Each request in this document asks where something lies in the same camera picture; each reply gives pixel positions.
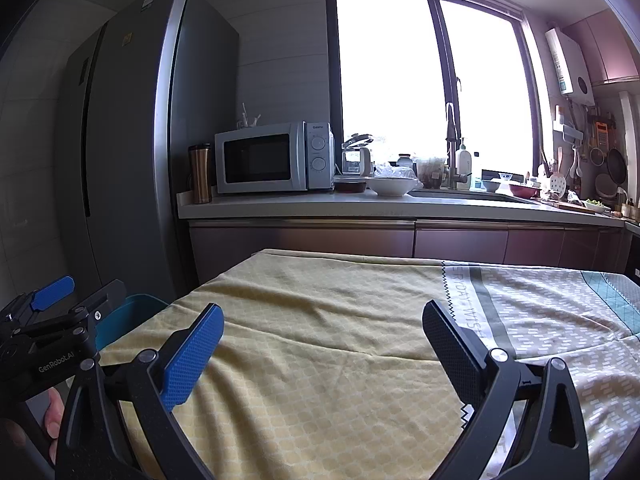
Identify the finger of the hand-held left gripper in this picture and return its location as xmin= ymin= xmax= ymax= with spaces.
xmin=0 ymin=276 xmax=76 ymax=341
xmin=65 ymin=280 xmax=128 ymax=343

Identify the white ceramic bowl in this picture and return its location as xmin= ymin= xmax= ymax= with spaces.
xmin=367 ymin=176 xmax=418 ymax=197

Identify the blue plastic bin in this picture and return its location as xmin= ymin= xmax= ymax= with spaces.
xmin=95 ymin=294 xmax=168 ymax=351

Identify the patterned white green tablecloth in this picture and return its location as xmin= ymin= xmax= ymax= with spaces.
xmin=442 ymin=260 xmax=640 ymax=480

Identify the white microwave oven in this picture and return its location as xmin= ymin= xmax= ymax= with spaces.
xmin=215 ymin=121 xmax=336 ymax=195

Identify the pink kitchen base cabinet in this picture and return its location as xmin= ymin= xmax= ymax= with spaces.
xmin=177 ymin=187 xmax=628 ymax=286

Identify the grey refrigerator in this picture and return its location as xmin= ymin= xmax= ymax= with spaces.
xmin=52 ymin=0 xmax=240 ymax=306

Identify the wooden cutting board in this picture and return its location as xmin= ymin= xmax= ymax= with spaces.
xmin=537 ymin=197 xmax=598 ymax=215

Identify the pink wall cabinet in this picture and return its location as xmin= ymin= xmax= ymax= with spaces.
xmin=562 ymin=10 xmax=640 ymax=86

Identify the yellow tablecloth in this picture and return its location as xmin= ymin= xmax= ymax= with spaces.
xmin=100 ymin=247 xmax=501 ymax=480

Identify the dark framed window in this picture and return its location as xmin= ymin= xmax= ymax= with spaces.
xmin=325 ymin=0 xmax=548 ymax=181

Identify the white slotted spatula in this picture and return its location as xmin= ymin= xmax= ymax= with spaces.
xmin=550 ymin=147 xmax=568 ymax=196

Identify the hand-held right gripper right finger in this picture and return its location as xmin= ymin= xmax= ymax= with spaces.
xmin=421 ymin=300 xmax=591 ymax=480

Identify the steel kitchen faucet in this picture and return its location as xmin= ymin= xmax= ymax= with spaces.
xmin=445 ymin=102 xmax=471 ymax=190

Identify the white soap bottle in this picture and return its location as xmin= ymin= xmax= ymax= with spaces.
xmin=456 ymin=137 xmax=473 ymax=176

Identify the clear food jar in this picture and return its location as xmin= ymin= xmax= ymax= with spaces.
xmin=415 ymin=156 xmax=447 ymax=188

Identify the hanging black frying pan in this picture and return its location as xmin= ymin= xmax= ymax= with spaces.
xmin=606 ymin=132 xmax=628 ymax=184

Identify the copper travel tumbler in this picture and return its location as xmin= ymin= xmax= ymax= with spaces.
xmin=188 ymin=143 xmax=213 ymax=205

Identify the clear plastic bag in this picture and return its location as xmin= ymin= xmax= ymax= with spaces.
xmin=372 ymin=161 xmax=416 ymax=179

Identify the glass kettle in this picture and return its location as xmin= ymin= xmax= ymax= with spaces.
xmin=341 ymin=133 xmax=373 ymax=177

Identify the person's left hand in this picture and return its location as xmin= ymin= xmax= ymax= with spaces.
xmin=0 ymin=389 xmax=66 ymax=448

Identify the white water heater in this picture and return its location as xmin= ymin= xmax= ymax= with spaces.
xmin=545 ymin=26 xmax=595 ymax=106

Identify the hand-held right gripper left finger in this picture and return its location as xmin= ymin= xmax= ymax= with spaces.
xmin=54 ymin=302 xmax=226 ymax=480

